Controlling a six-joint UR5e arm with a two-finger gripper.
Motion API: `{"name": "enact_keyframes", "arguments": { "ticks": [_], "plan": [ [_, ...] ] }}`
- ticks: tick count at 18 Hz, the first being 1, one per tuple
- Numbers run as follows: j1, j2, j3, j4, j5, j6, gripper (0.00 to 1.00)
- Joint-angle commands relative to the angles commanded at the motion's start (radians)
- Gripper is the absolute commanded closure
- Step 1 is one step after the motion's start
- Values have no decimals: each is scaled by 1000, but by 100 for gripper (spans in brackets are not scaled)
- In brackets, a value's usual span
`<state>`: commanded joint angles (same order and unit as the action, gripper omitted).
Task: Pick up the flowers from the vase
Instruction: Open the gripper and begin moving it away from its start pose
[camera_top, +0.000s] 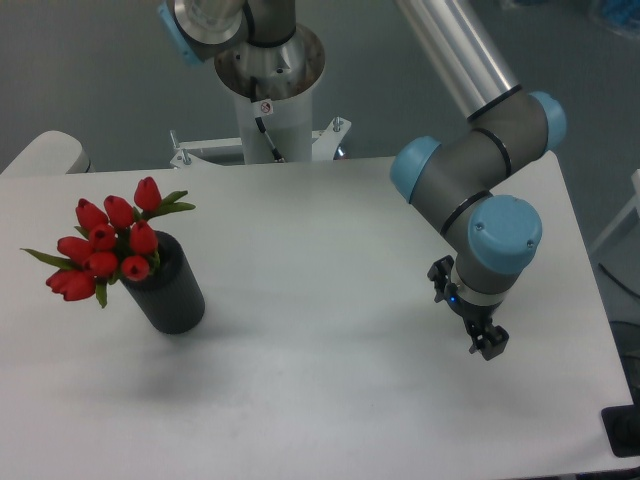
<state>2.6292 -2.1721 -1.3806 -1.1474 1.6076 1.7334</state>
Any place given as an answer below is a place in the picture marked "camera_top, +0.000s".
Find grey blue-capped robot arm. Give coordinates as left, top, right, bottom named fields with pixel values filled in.
left=158, top=1, right=567, bottom=360

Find white frame at right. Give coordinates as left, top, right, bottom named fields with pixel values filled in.
left=587, top=170, right=639, bottom=256

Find red tulip bouquet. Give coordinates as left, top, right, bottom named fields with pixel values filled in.
left=24, top=176, right=195, bottom=307

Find white chair edge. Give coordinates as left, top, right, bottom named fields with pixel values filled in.
left=1, top=130, right=95, bottom=178

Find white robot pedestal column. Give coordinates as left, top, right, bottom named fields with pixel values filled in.
left=168, top=24, right=352, bottom=170

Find black box at table edge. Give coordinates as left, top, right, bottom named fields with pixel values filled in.
left=601, top=405, right=639, bottom=458

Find blue objects in container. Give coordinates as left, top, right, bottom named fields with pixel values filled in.
left=589, top=0, right=639, bottom=39

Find black cable on pedestal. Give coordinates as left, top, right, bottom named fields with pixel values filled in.
left=249, top=75, right=287, bottom=164

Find black ribbed cylindrical vase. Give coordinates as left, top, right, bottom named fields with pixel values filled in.
left=121, top=231, right=205, bottom=335

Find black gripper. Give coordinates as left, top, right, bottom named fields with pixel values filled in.
left=427, top=255, right=509, bottom=360

